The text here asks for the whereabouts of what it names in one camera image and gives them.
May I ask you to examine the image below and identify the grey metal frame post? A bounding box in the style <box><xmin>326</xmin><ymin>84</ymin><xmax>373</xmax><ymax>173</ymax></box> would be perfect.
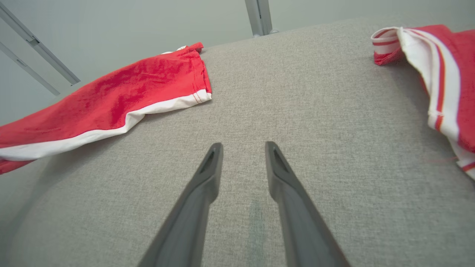
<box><xmin>244</xmin><ymin>0</ymin><xmax>279</xmax><ymax>37</ymax></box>

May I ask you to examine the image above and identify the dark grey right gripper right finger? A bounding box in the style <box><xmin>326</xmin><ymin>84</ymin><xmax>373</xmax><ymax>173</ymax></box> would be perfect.
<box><xmin>264</xmin><ymin>141</ymin><xmax>351</xmax><ymax>267</ymax></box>

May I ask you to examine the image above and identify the grey metal frame rail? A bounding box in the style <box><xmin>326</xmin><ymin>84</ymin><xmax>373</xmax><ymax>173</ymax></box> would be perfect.
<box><xmin>0</xmin><ymin>4</ymin><xmax>81</xmax><ymax>86</ymax></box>
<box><xmin>0</xmin><ymin>41</ymin><xmax>60</xmax><ymax>96</ymax></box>

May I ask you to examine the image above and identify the red white folded garment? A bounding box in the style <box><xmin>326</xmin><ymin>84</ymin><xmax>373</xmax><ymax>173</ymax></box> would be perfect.
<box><xmin>0</xmin><ymin>42</ymin><xmax>213</xmax><ymax>175</ymax></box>

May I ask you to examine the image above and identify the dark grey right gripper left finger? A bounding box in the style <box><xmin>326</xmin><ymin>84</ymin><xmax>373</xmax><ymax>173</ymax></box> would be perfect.
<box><xmin>137</xmin><ymin>142</ymin><xmax>224</xmax><ymax>267</ymax></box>

